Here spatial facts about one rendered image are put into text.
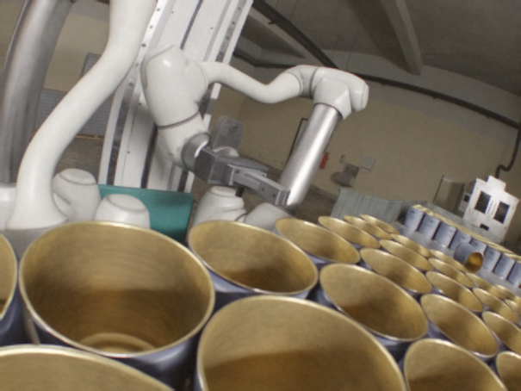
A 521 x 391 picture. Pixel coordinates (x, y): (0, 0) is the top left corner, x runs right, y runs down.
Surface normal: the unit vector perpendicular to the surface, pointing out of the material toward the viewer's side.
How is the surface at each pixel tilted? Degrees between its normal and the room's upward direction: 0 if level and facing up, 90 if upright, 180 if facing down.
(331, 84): 76
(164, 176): 90
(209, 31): 90
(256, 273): 88
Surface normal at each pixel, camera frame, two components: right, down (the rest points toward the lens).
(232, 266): 0.22, 0.30
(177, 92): 0.67, 0.39
